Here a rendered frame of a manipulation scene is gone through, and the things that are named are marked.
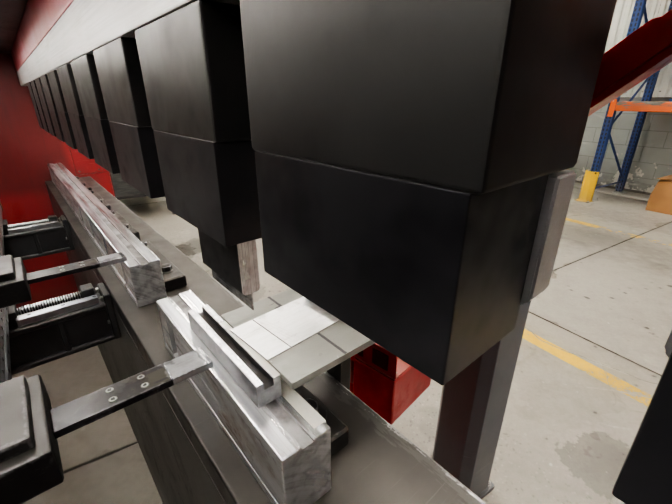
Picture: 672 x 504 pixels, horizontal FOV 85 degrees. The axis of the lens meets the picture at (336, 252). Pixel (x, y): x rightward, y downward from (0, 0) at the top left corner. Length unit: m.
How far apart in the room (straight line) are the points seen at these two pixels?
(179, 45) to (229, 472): 0.44
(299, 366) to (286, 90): 0.32
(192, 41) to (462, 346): 0.25
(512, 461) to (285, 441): 1.41
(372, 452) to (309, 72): 0.45
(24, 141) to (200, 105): 2.24
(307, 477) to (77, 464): 1.51
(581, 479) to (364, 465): 1.37
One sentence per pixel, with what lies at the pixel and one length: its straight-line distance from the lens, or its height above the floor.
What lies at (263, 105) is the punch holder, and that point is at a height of 1.28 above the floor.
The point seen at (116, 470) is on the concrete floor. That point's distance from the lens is 1.80.
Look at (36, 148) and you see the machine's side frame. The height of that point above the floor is 1.04.
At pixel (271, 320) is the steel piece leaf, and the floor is 1.00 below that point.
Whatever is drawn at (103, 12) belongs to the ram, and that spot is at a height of 1.37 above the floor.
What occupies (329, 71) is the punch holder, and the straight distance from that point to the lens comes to 0.17.
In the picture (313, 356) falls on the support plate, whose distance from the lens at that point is 0.46.
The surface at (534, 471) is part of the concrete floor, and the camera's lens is 1.76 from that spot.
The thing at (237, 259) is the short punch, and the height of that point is 1.14.
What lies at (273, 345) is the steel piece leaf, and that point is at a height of 1.00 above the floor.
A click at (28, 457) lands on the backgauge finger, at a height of 1.02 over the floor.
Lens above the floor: 1.28
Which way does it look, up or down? 23 degrees down
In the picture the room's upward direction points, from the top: straight up
